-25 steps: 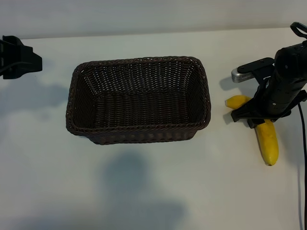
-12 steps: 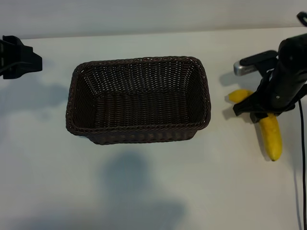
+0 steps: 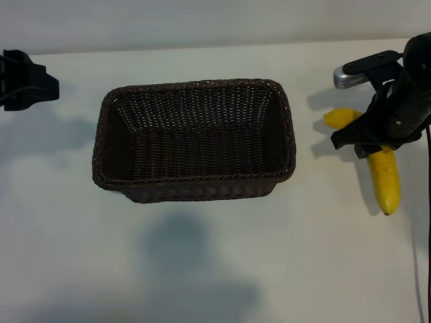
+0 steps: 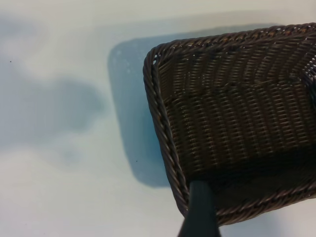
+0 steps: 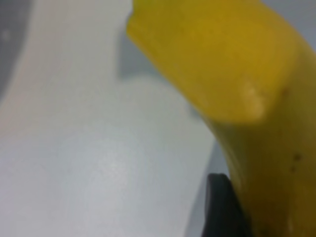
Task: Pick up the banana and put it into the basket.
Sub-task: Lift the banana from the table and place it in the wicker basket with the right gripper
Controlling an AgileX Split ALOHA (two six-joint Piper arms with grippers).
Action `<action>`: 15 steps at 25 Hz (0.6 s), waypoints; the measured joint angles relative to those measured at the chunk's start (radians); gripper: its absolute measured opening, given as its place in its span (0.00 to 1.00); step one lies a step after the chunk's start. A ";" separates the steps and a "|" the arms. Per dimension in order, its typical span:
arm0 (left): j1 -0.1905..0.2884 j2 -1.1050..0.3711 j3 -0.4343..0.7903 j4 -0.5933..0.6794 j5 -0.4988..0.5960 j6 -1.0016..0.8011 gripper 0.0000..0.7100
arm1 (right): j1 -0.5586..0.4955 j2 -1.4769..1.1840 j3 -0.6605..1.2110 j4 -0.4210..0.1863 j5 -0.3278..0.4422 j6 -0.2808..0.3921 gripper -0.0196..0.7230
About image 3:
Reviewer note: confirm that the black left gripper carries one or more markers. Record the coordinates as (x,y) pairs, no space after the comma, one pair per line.
(15,70)

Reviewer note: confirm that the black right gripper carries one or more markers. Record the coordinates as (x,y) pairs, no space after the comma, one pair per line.
(400,114)

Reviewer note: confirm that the yellow banana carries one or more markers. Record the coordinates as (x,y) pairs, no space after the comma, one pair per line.
(385,181)

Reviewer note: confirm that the dark brown wicker basket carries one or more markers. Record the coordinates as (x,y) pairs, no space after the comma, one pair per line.
(202,151)

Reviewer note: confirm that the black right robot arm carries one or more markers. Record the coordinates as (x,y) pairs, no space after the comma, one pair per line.
(419,54)

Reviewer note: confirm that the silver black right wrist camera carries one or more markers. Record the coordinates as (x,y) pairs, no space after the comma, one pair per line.
(347,79)

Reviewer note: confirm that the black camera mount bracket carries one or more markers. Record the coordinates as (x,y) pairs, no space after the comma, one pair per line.
(387,76)

